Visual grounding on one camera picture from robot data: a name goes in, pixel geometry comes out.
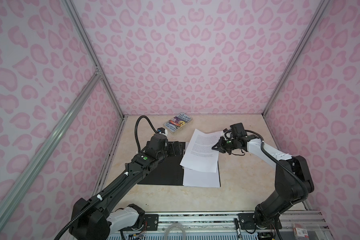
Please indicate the printed paper sheet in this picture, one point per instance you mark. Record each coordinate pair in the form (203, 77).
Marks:
(199, 155)
(194, 178)

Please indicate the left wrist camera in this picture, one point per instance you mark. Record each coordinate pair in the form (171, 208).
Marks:
(162, 131)

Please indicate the white and black folder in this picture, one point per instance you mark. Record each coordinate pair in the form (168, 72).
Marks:
(168, 173)

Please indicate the colourful paperback book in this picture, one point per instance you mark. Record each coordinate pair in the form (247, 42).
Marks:
(177, 123)

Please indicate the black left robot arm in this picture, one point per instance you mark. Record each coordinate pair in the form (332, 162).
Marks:
(89, 219)

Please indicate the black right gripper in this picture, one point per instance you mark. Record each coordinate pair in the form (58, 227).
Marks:
(219, 147)

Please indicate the black marker pen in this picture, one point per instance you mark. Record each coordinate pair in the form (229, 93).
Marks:
(237, 228)

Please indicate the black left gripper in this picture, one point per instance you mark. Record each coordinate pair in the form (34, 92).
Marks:
(178, 148)

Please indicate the clear box with label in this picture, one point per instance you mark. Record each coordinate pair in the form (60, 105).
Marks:
(300, 232)

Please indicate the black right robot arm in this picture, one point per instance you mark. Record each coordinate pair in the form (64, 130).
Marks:
(293, 180)

